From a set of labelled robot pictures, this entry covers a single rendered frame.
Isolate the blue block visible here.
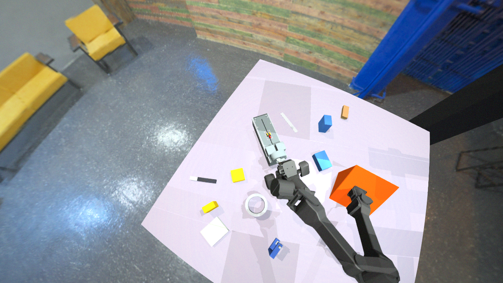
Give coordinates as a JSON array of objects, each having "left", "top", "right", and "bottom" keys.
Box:
[
  {"left": 312, "top": 151, "right": 332, "bottom": 172},
  {"left": 318, "top": 115, "right": 332, "bottom": 133}
]

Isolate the yellow block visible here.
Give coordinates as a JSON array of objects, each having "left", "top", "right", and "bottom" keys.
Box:
[
  {"left": 231, "top": 168, "right": 245, "bottom": 183},
  {"left": 202, "top": 201, "right": 219, "bottom": 213}
]

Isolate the blue c-clamp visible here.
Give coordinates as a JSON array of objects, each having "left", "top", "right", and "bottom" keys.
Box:
[{"left": 268, "top": 238, "right": 283, "bottom": 259}]

